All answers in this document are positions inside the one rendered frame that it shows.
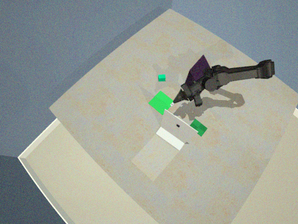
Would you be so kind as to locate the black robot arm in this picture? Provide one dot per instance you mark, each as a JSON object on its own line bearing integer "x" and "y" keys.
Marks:
{"x": 219, "y": 76}

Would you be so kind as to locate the green square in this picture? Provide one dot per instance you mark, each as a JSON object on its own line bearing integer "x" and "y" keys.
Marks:
{"x": 161, "y": 102}

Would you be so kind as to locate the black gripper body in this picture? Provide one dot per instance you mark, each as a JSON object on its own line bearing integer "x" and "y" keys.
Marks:
{"x": 188, "y": 90}

